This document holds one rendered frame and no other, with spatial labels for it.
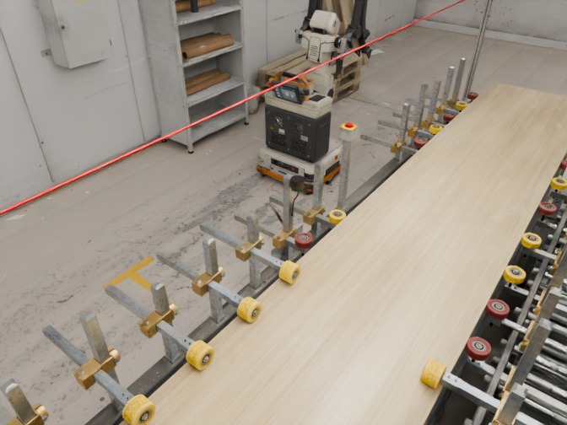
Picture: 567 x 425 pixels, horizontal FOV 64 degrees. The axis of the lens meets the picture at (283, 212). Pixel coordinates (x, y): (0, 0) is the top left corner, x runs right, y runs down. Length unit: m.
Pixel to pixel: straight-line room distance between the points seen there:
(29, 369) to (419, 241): 2.22
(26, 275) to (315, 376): 2.52
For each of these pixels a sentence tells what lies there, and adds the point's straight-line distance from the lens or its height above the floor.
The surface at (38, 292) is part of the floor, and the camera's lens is 3.47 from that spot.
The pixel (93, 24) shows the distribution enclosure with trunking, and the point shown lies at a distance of 4.08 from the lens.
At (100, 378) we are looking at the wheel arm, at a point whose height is 0.96.
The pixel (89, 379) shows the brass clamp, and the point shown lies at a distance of 1.62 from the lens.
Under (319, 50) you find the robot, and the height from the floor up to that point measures 1.12.
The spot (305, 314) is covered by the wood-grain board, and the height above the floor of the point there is 0.90.
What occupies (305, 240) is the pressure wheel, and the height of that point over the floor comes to 0.91.
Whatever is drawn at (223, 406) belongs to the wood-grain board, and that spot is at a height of 0.90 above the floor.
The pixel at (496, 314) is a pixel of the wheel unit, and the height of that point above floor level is 0.90.
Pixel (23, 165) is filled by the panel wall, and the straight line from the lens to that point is 4.29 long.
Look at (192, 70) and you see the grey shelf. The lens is 5.11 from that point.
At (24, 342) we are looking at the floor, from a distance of 3.19.
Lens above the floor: 2.20
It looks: 36 degrees down
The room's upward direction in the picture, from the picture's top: straight up
